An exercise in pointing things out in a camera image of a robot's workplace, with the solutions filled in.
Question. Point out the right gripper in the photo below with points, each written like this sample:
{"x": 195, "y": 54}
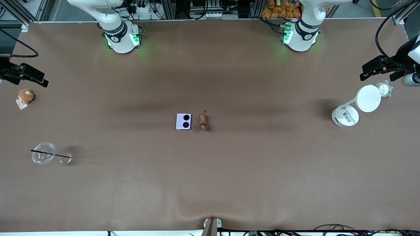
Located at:
{"x": 6, "y": 72}

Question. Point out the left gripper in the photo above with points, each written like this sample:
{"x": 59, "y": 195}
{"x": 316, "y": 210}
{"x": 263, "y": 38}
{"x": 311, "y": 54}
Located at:
{"x": 399, "y": 59}

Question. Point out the white flip phone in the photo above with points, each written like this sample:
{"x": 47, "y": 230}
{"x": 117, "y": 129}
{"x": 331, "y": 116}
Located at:
{"x": 183, "y": 122}

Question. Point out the brown lion statue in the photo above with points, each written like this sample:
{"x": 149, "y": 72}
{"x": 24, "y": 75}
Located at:
{"x": 203, "y": 121}

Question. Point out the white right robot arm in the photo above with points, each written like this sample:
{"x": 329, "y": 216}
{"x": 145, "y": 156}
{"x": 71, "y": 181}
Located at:
{"x": 119, "y": 36}

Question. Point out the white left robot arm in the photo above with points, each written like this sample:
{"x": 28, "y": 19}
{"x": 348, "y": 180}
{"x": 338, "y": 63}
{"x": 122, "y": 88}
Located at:
{"x": 303, "y": 34}

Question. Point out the small grey white plush toy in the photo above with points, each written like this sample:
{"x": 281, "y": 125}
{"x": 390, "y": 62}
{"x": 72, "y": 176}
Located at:
{"x": 384, "y": 90}

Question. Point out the brown plush toy with tag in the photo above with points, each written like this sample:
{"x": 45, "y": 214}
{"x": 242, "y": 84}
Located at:
{"x": 25, "y": 95}

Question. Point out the white round desk lamp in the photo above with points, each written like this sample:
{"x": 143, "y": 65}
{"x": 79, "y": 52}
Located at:
{"x": 368, "y": 98}

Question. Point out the clear plastic cup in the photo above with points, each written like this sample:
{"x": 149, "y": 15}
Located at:
{"x": 42, "y": 153}

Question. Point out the black drinking straw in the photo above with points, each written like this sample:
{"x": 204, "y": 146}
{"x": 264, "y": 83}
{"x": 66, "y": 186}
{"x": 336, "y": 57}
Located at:
{"x": 49, "y": 153}

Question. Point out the pile of orange plush toys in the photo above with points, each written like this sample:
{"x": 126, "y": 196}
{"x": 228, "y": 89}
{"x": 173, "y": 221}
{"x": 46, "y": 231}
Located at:
{"x": 280, "y": 9}

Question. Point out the white power strip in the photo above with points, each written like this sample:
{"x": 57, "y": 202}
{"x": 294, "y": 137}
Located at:
{"x": 140, "y": 8}

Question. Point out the white terminal block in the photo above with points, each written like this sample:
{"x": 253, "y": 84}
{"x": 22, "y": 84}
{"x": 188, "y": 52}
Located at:
{"x": 206, "y": 14}

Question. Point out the aluminium frame profile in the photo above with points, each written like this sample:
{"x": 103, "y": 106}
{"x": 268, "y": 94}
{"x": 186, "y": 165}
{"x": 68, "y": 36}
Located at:
{"x": 19, "y": 11}
{"x": 401, "y": 18}

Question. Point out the aluminium camera post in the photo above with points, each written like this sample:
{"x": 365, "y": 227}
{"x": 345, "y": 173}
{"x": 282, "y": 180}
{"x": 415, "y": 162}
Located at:
{"x": 211, "y": 226}

